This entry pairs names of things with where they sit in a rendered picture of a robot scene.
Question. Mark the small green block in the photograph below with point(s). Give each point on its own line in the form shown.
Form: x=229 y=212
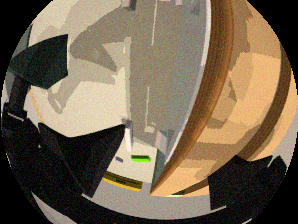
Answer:
x=140 y=158

